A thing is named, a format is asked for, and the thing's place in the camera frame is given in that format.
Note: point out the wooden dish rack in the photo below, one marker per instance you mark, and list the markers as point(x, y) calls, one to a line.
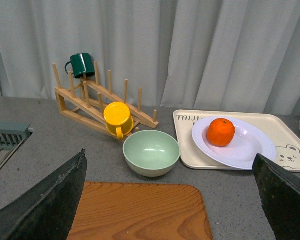
point(84, 103)

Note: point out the yellow mug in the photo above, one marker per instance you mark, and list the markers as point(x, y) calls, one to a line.
point(118, 118)

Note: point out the wooden cutting board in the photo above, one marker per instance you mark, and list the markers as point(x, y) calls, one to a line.
point(140, 211)

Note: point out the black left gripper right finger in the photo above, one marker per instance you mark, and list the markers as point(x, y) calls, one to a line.
point(279, 192)

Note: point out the green dish drainer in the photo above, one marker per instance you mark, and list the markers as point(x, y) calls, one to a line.
point(12, 136)

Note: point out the beige bear tray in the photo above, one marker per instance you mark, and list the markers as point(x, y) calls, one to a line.
point(286, 143)

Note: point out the dark green mug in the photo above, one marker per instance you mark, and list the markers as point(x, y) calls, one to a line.
point(82, 64)

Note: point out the green bowl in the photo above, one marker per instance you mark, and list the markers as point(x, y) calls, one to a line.
point(151, 153)

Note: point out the grey curtain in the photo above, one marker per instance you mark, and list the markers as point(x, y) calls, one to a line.
point(220, 55)

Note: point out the orange fruit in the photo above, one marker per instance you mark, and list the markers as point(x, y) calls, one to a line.
point(221, 132)

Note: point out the white round plate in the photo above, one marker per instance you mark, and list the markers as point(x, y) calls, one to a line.
point(240, 153)

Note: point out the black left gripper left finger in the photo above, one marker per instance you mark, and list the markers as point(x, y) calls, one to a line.
point(47, 210)

